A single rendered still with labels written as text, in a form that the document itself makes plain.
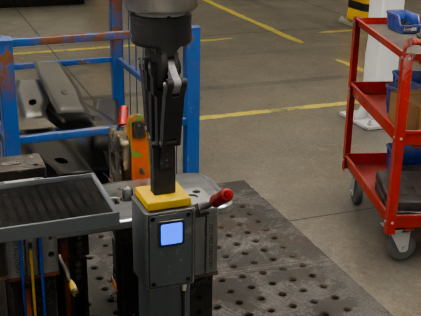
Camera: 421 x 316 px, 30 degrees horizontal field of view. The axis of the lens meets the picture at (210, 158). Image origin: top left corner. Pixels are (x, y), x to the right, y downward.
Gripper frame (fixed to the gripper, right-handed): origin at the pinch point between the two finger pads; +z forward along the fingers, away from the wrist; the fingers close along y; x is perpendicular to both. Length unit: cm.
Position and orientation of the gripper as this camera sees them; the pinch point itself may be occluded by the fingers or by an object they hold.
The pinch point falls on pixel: (162, 167)
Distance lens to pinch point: 102.9
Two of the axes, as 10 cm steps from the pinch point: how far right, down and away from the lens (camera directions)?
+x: -9.3, 1.2, -3.4
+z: -0.1, 9.4, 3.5
